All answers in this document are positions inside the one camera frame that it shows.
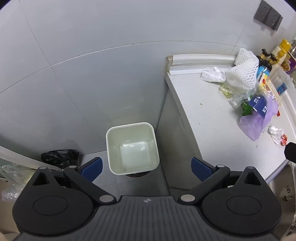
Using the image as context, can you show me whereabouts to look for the clear plastic cup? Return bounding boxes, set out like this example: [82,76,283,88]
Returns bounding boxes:
[270,67,290,87]

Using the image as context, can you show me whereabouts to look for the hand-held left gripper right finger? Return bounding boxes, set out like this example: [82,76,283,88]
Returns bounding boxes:
[178,157,270,206]

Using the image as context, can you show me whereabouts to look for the white tissue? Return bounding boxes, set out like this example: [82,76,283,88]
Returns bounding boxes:
[200,67,226,83]

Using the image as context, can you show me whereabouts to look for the white backsplash trim strip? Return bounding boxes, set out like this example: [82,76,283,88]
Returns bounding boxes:
[171,54,238,66]
[169,64,234,76]

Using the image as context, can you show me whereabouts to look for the grey wall socket plate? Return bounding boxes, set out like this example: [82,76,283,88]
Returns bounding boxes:
[254,0,272,22]
[266,10,283,31]

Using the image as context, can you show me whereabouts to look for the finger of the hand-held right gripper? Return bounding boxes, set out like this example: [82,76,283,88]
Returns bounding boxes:
[284,142,296,160]

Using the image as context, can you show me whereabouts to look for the small clear bottle blue label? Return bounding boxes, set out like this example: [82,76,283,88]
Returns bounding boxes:
[276,82,290,95]

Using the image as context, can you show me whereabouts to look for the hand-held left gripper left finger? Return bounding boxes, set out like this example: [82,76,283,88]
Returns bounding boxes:
[26,157,117,205]

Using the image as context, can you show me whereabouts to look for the dark blue food packet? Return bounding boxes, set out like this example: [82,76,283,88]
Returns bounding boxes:
[248,94,270,120]

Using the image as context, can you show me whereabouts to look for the white plastic waste bin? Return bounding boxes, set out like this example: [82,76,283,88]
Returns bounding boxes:
[106,122,160,175]

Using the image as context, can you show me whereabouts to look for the purple disposable glove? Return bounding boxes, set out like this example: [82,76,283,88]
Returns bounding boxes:
[239,97,279,141]

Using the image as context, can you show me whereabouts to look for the purple instant noodle cup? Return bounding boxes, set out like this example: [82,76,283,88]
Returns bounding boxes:
[281,54,296,75]

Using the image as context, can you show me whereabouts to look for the yellow food box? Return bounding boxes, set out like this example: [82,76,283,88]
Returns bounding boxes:
[258,75,281,106]

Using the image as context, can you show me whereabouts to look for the green snack wrapper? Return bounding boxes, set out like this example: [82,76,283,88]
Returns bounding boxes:
[240,100,255,116]

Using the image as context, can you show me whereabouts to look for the blue sponge pack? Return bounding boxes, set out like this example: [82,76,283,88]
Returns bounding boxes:
[257,65,271,82]

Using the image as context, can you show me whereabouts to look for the steel sink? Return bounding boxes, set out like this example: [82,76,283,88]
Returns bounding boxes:
[266,160,296,241]

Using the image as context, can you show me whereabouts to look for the small clear plastic bag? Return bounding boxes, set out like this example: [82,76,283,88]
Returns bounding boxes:
[228,89,255,108]

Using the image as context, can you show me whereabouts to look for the cream bottle yellow cap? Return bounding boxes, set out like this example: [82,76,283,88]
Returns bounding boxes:
[272,39,290,65]

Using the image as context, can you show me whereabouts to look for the crumpled white wrapper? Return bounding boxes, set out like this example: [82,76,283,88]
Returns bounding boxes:
[268,126,285,144]

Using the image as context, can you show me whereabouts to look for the black plastic bag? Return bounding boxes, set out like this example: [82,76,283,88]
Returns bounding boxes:
[41,149,79,169]

